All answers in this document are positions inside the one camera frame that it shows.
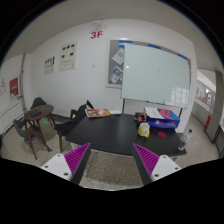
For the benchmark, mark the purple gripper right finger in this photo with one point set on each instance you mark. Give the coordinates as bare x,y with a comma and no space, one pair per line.
151,166

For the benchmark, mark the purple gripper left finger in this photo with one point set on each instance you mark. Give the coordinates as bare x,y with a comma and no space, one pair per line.
71,165

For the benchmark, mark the clear plastic water bottle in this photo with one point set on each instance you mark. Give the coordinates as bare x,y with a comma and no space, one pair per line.
185,139

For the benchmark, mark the red round coaster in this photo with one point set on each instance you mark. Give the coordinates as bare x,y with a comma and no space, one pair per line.
162,134

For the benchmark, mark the yellow lidded cup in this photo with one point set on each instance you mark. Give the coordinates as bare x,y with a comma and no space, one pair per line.
144,129

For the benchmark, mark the black rectangular table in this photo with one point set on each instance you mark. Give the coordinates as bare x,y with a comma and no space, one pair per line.
117,134

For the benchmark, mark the dark chair at table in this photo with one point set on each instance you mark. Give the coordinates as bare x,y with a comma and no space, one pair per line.
65,128

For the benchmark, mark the black red small device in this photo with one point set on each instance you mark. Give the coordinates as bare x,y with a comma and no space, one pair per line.
141,117

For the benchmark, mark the blue storage box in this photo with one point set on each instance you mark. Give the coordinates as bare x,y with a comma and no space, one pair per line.
170,120

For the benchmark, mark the white paper on box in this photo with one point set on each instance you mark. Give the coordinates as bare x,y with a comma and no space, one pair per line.
153,113

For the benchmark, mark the orange colourful book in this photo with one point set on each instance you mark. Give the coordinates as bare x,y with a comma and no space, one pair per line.
97,113

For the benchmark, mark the grey wooden armchair front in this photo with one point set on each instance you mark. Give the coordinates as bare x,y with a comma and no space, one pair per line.
28,134

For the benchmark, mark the small round wooden table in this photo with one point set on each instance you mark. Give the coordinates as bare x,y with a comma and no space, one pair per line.
34,115

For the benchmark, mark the grey armchair back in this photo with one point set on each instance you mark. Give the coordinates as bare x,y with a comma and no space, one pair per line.
38,102

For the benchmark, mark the large glass whiteboard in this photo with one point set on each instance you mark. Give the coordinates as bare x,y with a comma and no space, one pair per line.
153,75

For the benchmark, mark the grey pin notice board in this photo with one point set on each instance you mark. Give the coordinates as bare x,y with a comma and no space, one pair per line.
115,63

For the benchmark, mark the red wall poster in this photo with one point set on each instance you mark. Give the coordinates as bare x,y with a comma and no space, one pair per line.
14,89

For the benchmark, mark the white wall poster small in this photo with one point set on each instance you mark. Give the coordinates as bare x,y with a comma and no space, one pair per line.
49,65

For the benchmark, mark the white wall poster large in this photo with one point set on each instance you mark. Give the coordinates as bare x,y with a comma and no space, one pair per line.
68,56

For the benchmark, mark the red 3F wall sign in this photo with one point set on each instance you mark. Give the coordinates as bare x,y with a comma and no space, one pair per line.
96,35

